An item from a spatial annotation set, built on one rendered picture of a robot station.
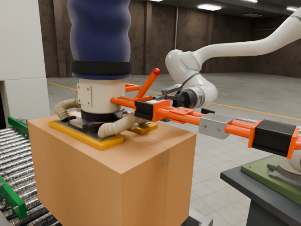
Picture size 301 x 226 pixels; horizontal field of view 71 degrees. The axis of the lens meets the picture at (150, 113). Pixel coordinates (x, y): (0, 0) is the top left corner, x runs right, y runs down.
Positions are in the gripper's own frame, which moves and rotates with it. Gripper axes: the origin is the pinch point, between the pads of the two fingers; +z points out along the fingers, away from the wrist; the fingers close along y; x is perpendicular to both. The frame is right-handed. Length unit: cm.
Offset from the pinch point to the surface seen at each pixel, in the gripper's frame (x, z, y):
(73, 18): 28.3, 9.6, -27.2
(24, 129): 176, -22, 60
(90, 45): 20.4, 9.2, -18.7
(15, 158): 136, 2, 67
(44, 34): 995, -438, -74
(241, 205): -2, -137, 121
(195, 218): -4, -30, 61
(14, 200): 69, 24, 57
